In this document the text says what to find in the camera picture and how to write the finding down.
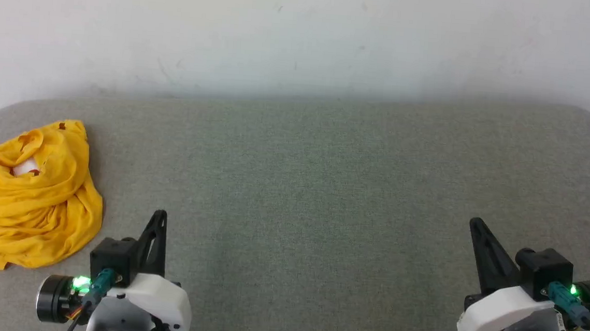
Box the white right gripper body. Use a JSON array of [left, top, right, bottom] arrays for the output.
[[457, 281, 557, 331]]

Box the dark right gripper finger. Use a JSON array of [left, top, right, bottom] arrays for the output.
[[465, 217, 525, 297]]

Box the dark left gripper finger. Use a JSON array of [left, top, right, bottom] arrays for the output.
[[134, 208, 170, 277]]

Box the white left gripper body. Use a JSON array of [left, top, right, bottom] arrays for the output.
[[99, 270, 195, 331]]

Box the yellow tiger face t-shirt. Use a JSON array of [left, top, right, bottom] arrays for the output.
[[0, 115, 110, 278]]

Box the grey fabric sofa cushion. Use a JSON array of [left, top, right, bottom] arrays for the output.
[[0, 64, 590, 331]]

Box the teal left cable connector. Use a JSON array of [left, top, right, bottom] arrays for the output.
[[83, 267, 118, 301]]

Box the teal cable connector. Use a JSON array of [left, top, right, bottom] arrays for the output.
[[83, 267, 118, 301], [543, 280, 590, 328]]

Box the teal right cable connector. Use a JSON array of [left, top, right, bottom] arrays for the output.
[[543, 280, 590, 328]]

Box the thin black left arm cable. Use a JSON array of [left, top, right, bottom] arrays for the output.
[[63, 297, 94, 331]]

